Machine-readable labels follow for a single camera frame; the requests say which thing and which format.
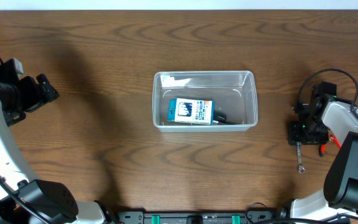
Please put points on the yellow black screwdriver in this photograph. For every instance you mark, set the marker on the yellow black screwdriver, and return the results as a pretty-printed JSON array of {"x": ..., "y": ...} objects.
[{"x": 219, "y": 116}]

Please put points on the small steel claw hammer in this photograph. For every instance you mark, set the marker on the small steel claw hammer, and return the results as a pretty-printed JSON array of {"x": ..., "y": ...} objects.
[{"x": 216, "y": 122}]

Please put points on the silver ring wrench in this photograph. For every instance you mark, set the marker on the silver ring wrench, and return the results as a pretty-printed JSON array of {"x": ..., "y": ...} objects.
[{"x": 301, "y": 168}]

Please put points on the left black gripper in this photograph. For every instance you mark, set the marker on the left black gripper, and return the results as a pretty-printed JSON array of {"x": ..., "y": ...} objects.
[{"x": 34, "y": 94}]

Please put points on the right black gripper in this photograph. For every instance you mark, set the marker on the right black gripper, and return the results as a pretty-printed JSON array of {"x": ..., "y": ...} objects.
[{"x": 308, "y": 139}]

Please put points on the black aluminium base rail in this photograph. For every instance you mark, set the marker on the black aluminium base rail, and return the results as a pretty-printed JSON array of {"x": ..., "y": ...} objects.
[{"x": 253, "y": 215}]

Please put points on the clear plastic storage container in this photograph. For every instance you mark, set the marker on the clear plastic storage container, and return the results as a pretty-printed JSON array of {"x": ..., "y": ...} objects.
[{"x": 234, "y": 93}]

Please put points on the blue white cardboard box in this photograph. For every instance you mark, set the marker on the blue white cardboard box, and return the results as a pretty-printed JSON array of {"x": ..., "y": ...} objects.
[{"x": 182, "y": 110}]

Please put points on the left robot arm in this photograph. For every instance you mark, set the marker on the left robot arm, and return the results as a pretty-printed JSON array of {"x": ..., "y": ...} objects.
[{"x": 24, "y": 197}]

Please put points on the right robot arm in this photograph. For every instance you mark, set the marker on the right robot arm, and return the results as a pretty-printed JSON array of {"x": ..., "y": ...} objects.
[{"x": 327, "y": 117}]

